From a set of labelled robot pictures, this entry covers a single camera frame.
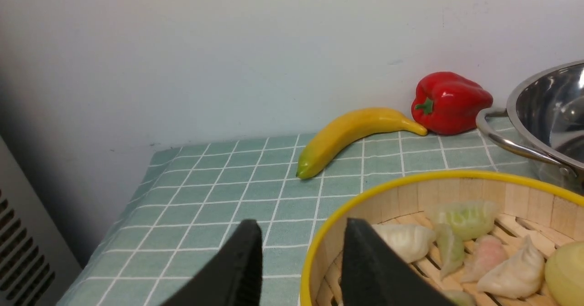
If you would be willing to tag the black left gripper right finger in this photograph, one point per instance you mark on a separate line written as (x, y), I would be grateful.
(373, 274)

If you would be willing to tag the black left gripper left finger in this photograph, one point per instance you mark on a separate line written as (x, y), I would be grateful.
(233, 277)

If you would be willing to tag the yellow-rimmed bamboo steamer basket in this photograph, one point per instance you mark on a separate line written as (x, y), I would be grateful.
(552, 216)

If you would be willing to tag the stainless steel pot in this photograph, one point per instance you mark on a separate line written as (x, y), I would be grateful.
(547, 111)

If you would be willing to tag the small green dumpling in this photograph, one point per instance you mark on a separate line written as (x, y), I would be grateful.
(451, 249)

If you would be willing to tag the green checkered tablecloth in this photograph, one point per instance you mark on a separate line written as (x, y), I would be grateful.
(192, 198)

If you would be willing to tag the pink dumpling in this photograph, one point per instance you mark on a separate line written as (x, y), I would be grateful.
(488, 253)

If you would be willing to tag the white pleated dumpling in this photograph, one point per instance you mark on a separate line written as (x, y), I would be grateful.
(520, 276)

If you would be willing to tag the yellow banana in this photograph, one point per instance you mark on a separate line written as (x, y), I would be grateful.
(346, 129)

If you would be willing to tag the red bell pepper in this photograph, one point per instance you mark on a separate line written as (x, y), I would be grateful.
(446, 103)

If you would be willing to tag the pale green bun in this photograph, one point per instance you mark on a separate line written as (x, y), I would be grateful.
(564, 274)

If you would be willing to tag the grey vented appliance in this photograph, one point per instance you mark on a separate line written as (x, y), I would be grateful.
(36, 265)

